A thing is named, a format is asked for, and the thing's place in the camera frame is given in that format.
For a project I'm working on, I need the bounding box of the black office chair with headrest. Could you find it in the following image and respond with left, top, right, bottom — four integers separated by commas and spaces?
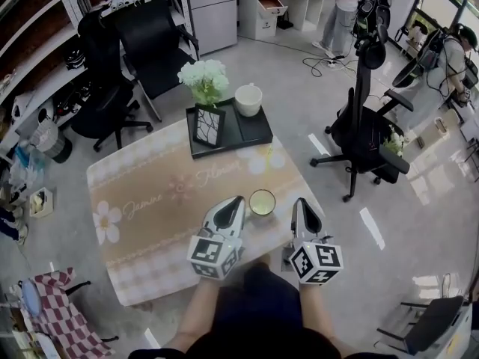
70, 7, 154, 153

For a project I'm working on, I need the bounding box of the blue plate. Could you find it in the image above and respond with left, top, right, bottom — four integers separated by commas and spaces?
20, 279, 42, 317

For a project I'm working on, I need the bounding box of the black tray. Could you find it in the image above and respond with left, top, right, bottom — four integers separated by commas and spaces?
186, 97, 274, 160

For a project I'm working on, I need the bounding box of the small white box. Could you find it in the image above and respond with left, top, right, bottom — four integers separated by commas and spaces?
28, 187, 54, 218

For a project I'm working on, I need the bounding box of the clear glass cup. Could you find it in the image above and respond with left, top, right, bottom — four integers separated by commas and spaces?
246, 188, 277, 218

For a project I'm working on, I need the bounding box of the grey woven basket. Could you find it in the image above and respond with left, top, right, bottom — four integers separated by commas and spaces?
29, 120, 73, 164

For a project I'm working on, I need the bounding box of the person's right forearm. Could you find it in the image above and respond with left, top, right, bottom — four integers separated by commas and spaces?
298, 282, 360, 355

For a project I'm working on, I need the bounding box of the person's dark blue clothing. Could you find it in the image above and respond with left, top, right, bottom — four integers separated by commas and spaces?
216, 266, 304, 336

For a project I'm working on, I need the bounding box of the yellow-green drinking straw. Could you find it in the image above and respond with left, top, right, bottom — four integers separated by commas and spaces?
261, 144, 273, 211

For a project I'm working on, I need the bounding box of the clear plastic bag pile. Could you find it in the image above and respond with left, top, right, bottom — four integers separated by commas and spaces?
9, 140, 49, 197

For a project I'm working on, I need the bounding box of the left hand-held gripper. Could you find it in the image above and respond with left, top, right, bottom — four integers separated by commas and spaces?
186, 196, 246, 282

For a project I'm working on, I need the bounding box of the black picture frame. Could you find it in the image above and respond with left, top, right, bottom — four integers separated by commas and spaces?
192, 104, 227, 148

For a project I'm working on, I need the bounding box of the white flower bouquet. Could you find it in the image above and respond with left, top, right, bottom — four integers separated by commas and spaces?
177, 58, 230, 108

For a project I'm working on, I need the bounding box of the tall black office chair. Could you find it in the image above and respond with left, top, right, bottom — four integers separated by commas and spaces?
309, 24, 415, 203

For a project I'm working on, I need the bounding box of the white wall shelf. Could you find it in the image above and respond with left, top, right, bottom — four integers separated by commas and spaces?
0, 0, 89, 164

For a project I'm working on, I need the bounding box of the table with floral tablecloth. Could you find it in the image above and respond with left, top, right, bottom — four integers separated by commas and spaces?
86, 120, 326, 308

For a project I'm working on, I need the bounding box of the white ceramic mug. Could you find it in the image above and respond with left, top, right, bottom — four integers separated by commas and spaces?
234, 83, 263, 118

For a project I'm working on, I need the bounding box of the black visitor chair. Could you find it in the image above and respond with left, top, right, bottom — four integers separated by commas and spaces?
115, 0, 201, 123

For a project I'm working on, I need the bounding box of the small white flower bunch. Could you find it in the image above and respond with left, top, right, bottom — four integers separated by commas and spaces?
381, 125, 407, 159

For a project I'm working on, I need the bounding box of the person's left forearm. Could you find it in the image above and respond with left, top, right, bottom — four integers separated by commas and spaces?
164, 277, 222, 351

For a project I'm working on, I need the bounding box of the dark grey chair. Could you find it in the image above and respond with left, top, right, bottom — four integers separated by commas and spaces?
376, 295, 465, 357

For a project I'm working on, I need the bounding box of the red checked cloth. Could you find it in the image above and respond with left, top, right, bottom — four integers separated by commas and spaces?
22, 267, 113, 359

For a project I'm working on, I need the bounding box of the black white striped item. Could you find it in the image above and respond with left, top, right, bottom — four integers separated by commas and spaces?
63, 45, 87, 70

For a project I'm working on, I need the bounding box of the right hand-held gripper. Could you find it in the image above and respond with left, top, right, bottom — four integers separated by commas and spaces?
290, 198, 344, 286

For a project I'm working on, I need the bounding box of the white bag with black print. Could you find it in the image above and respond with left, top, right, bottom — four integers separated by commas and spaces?
10, 91, 34, 126

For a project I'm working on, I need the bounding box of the grey cabinet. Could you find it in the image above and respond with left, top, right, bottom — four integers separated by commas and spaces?
185, 0, 239, 55

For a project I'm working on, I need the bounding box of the white trash can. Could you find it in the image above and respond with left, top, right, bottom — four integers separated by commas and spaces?
433, 109, 462, 138

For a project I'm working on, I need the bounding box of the white sheet board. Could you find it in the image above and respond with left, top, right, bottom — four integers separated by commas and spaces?
35, 331, 64, 359

